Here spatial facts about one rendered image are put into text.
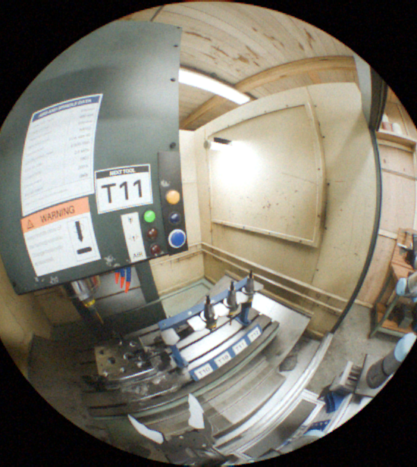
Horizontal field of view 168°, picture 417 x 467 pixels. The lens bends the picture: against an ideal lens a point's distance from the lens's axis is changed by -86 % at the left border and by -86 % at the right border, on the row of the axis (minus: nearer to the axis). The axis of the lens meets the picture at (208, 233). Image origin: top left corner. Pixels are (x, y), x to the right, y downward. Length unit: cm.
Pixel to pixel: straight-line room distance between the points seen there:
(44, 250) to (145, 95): 34
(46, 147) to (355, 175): 100
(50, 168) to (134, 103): 19
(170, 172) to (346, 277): 91
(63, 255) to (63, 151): 17
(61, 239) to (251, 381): 97
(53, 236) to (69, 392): 118
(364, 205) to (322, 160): 31
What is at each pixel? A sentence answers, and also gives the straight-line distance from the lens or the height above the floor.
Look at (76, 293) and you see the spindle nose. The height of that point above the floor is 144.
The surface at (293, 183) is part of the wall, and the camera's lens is 87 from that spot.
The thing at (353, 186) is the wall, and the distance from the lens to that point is 82.
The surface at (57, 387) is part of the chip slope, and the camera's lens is 138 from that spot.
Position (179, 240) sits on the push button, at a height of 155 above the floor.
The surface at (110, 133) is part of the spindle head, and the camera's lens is 29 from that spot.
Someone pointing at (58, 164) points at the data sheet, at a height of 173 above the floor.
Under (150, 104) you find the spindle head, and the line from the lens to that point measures 33.
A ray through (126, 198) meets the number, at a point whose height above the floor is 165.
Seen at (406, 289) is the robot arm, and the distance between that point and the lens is 83.
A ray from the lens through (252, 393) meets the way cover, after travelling 95.
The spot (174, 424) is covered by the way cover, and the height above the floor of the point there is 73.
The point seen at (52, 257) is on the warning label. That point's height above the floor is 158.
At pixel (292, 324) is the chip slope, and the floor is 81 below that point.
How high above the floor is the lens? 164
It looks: 17 degrees down
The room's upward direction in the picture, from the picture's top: 4 degrees counter-clockwise
